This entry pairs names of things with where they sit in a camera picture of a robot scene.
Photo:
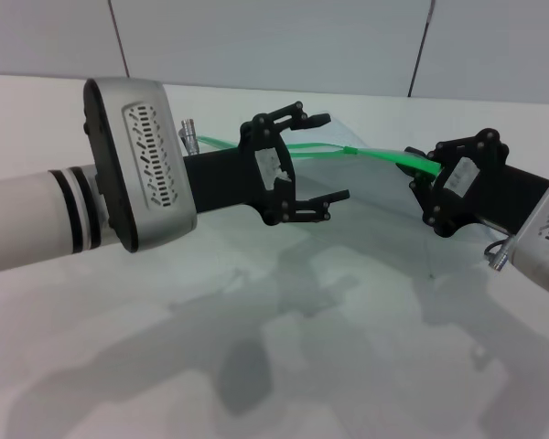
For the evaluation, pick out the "green zipper slider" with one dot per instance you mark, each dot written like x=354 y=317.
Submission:
x=350 y=150

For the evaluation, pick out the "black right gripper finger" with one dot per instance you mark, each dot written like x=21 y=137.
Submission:
x=476 y=142
x=427 y=201

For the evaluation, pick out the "clear green-zip document bag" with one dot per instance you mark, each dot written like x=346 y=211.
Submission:
x=389 y=156

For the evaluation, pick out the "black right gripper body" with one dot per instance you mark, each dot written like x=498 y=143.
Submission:
x=503 y=196

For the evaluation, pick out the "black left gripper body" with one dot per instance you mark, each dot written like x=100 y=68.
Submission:
x=229 y=183

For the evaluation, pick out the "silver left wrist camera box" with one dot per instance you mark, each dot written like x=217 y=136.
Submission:
x=146 y=164

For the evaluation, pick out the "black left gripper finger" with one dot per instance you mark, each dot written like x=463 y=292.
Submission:
x=283 y=116
x=311 y=210

